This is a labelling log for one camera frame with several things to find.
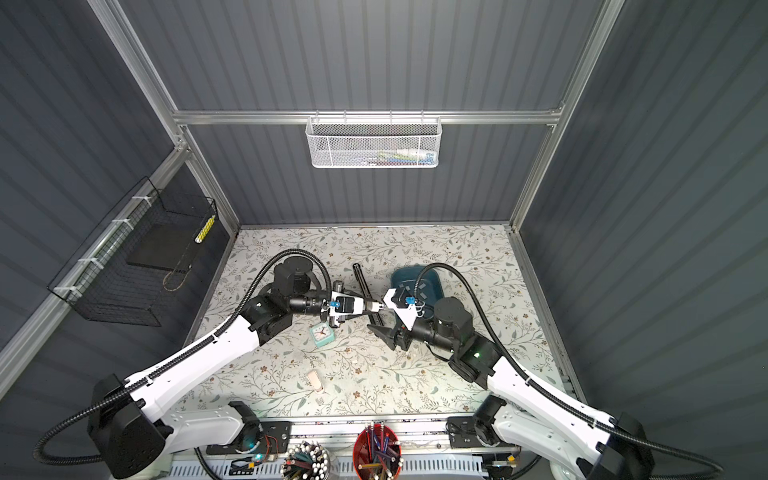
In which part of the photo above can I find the black wire wall basket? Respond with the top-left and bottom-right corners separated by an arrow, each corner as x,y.
48,180 -> 218,327

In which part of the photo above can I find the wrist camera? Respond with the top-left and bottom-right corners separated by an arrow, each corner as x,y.
383,287 -> 423,331
329,292 -> 365,317

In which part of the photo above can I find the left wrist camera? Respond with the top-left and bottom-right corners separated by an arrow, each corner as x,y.
329,292 -> 365,317

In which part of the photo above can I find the teal plastic tray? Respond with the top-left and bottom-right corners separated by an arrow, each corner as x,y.
390,265 -> 444,306

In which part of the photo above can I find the small mint alarm clock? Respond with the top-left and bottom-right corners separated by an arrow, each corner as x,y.
310,322 -> 335,348

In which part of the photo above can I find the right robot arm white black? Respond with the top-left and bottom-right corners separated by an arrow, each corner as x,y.
363,287 -> 724,479

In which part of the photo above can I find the red pencil cup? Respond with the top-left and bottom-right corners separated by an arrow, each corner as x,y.
352,423 -> 404,480

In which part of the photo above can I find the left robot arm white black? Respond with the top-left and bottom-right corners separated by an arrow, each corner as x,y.
32,248 -> 385,479

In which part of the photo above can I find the white wire wall basket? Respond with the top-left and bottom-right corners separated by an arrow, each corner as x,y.
305,117 -> 443,169

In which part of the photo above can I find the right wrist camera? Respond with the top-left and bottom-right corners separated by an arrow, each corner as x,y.
383,287 -> 423,331

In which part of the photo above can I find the black pen holder cup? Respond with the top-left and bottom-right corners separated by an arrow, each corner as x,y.
281,442 -> 332,480

